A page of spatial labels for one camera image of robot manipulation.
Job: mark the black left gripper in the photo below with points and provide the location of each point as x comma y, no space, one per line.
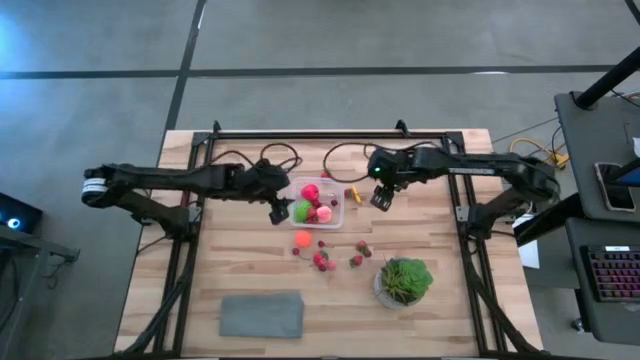
262,182

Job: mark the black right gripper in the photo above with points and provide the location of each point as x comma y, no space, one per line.
400,167

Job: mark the green toy pear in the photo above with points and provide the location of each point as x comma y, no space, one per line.
302,212

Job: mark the small yellow toy fruit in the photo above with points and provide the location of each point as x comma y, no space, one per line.
356,195

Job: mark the red toy tomato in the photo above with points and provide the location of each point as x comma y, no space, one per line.
310,192

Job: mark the orange toy pumpkin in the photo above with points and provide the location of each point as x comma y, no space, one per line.
303,239

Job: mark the pink toy peach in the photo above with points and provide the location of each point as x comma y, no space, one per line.
325,215

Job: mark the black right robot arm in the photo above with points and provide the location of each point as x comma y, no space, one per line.
480,165

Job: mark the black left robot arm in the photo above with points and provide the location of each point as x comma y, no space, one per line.
165,177

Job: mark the clear plastic tupperware container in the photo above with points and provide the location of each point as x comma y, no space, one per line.
338,192

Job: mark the potted green succulent plant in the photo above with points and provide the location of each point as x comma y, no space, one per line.
405,280

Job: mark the grey folded cloth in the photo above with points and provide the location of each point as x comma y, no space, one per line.
260,315

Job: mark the white paper sheet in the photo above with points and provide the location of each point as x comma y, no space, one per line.
530,255

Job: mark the dark grey desk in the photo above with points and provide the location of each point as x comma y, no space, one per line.
585,150

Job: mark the black smartphone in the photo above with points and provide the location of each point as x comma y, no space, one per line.
612,190

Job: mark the backlit black keyboard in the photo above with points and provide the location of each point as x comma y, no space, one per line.
617,275

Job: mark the dark grey metal cart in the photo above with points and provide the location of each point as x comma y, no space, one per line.
30,245

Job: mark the black pole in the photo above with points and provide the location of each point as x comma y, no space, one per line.
607,80

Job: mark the black box with blue light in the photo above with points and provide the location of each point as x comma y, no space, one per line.
20,215

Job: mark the black frame clamp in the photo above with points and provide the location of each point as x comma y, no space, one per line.
216,126
401,127

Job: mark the black aluminium table frame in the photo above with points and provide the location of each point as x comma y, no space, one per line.
325,135

